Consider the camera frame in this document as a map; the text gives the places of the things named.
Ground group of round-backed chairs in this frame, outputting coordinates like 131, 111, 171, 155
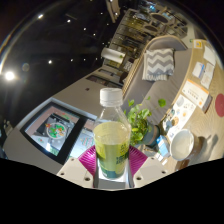
133, 0, 188, 38

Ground grey wood-framed sofa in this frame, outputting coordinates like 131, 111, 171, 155
121, 34, 194, 126

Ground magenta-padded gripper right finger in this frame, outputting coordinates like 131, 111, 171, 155
126, 144, 169, 189

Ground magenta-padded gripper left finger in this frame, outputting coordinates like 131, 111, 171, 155
55, 144, 99, 189

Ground yellow square sticker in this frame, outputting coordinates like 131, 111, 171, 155
193, 39, 205, 50

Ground flat round red coaster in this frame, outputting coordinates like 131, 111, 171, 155
214, 93, 224, 118

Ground orange-edged white booklet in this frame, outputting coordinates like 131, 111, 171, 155
181, 78, 213, 113

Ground tan ceramic mug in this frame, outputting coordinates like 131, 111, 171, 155
169, 128, 204, 163

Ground ceiling spotlights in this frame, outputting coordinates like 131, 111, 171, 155
3, 13, 89, 83

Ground green-labelled clear drink bottle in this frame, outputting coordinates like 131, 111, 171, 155
93, 87, 132, 180

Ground small blue box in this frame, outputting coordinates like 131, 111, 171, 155
156, 134, 172, 158

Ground window with festive decorations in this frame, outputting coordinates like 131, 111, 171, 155
19, 101, 98, 164

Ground blue white leaflet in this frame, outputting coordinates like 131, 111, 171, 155
192, 61, 216, 89

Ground white napkin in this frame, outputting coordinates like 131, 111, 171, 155
203, 44, 218, 66

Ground green potted plant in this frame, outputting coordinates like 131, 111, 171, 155
123, 96, 168, 148

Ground illustrated paper leaflet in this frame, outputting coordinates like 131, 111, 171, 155
164, 94, 197, 141

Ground grey white chevron cushion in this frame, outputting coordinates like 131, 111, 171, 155
142, 48, 175, 82

